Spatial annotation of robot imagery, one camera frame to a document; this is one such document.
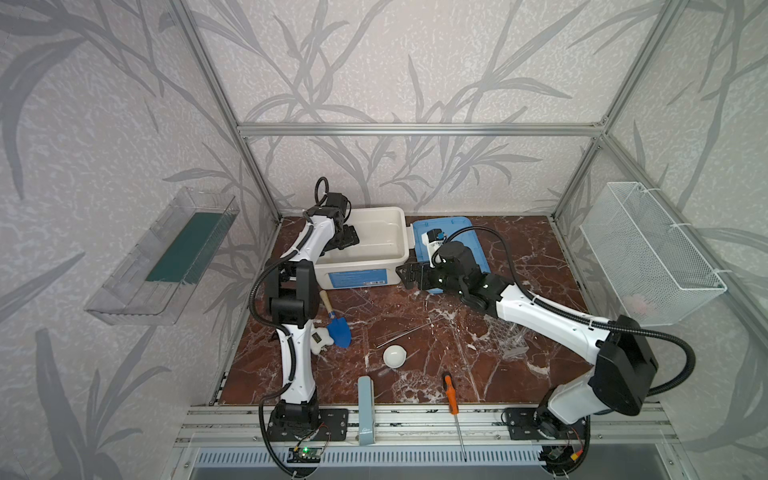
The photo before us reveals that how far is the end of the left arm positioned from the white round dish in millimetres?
341

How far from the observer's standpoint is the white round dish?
841 millimetres

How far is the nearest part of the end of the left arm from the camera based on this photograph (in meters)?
0.75
